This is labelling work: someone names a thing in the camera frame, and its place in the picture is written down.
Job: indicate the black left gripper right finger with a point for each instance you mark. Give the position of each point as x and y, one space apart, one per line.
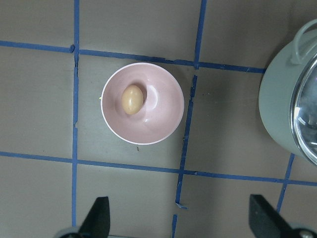
265 222

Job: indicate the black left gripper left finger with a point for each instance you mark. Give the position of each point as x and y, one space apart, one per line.
97 222

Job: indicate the glass pot lid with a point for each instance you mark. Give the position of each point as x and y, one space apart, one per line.
304 112

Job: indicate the brown egg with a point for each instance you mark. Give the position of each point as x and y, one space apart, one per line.
132 99

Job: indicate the pale green electric pot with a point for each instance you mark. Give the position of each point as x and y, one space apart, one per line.
278 83

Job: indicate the pink ceramic bowl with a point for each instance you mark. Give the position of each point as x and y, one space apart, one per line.
162 109

